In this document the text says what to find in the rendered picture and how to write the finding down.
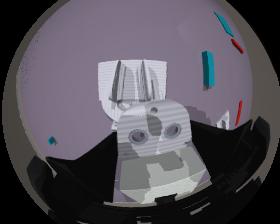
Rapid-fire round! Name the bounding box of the teal flat rectangular plate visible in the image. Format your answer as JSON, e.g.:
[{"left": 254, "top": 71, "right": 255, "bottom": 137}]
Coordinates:
[{"left": 214, "top": 12, "right": 234, "bottom": 37}]

